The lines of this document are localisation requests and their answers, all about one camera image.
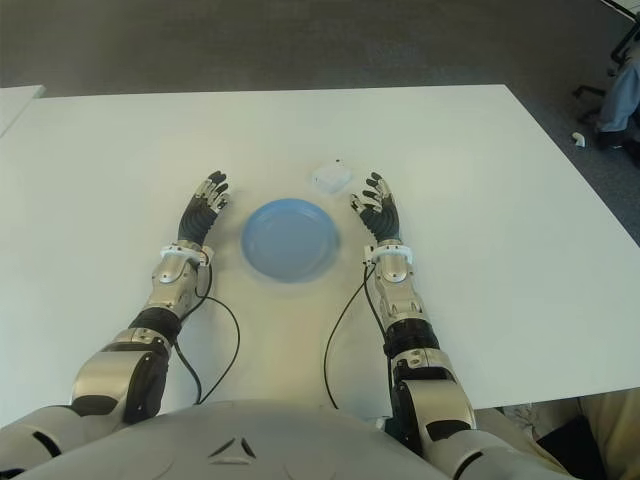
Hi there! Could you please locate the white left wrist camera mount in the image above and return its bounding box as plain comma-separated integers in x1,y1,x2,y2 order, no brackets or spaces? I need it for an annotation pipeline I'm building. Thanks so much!
159,242,217,266

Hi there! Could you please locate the black office chair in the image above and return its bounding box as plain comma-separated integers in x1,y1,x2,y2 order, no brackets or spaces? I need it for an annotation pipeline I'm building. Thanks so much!
572,19,640,126

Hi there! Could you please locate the white neighbouring table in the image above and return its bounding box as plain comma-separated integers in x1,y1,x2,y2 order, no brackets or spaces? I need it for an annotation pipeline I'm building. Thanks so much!
0,84,47,139

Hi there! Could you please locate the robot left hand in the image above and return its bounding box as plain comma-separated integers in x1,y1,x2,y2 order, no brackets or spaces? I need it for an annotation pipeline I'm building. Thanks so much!
175,170,236,249

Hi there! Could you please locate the person in blue jeans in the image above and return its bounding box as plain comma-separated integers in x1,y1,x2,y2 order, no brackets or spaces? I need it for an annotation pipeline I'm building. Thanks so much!
594,62,640,169

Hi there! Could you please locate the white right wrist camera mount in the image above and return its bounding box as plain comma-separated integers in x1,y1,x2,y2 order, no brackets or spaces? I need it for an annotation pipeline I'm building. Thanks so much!
362,241,415,266

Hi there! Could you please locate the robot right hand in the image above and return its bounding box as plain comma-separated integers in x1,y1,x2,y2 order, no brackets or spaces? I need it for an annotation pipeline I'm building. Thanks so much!
348,169,404,246

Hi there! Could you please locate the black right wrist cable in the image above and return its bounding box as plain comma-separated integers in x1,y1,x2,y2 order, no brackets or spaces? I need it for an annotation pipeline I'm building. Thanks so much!
323,262,390,409

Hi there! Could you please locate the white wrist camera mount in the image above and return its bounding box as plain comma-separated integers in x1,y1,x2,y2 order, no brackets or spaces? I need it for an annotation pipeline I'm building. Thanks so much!
159,242,217,266
362,241,415,266

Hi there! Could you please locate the white charger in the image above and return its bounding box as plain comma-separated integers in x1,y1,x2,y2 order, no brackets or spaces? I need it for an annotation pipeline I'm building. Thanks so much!
309,158,353,196

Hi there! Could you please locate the blue round plate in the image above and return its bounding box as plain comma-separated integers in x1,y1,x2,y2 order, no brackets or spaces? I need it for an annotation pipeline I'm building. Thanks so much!
240,198,344,282

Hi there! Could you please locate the grey robot torso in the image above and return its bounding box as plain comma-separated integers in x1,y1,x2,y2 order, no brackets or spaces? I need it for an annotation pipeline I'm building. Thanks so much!
0,398,551,480

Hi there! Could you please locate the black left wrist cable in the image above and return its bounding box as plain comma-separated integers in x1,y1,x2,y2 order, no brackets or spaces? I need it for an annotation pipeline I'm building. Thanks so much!
172,259,242,405

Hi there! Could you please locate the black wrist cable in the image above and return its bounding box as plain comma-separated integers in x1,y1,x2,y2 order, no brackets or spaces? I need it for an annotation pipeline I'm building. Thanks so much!
172,259,242,405
323,262,390,409

